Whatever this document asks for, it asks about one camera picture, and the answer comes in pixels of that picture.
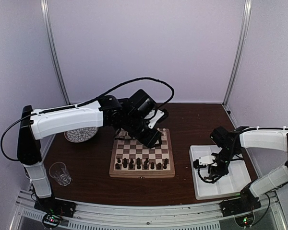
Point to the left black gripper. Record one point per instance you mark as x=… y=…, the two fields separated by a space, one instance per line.
x=150 y=141

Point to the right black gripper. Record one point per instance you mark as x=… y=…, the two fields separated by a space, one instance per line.
x=219 y=172

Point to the wooden chess board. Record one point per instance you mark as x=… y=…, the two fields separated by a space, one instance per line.
x=133 y=149

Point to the dark queen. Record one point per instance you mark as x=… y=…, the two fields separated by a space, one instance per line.
x=131 y=164

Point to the dark king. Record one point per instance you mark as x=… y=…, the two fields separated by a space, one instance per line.
x=139 y=163

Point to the dark bishop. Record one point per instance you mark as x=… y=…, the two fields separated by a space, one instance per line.
x=152 y=166

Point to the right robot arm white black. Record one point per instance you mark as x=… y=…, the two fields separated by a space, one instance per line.
x=267 y=140

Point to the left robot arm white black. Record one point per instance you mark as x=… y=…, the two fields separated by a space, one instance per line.
x=137 y=115

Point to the white chess pieces row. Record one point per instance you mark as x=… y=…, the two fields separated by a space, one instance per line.
x=123 y=135

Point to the white plastic compartment tray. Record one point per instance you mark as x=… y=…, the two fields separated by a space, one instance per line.
x=229 y=185

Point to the patterned ceramic plate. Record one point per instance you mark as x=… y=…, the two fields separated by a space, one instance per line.
x=80 y=135

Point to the clear drinking glass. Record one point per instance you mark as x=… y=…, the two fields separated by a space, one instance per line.
x=58 y=171

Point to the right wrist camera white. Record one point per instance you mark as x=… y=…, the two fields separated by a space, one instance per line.
x=204 y=161

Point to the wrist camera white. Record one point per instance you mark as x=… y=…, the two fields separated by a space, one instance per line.
x=204 y=161
x=158 y=118

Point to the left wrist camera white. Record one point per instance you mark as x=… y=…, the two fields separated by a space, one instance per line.
x=158 y=118

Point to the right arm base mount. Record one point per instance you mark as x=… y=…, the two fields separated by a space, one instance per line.
x=237 y=206

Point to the front aluminium rail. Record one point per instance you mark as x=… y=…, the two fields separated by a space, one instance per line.
x=202 y=216

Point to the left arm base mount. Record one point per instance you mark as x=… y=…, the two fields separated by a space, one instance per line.
x=54 y=206

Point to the right aluminium frame post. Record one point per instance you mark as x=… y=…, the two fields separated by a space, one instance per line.
x=239 y=51

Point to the aluminium frame post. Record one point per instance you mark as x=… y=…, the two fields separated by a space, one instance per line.
x=54 y=56
x=239 y=51

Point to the left aluminium frame post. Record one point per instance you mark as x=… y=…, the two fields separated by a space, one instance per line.
x=54 y=56

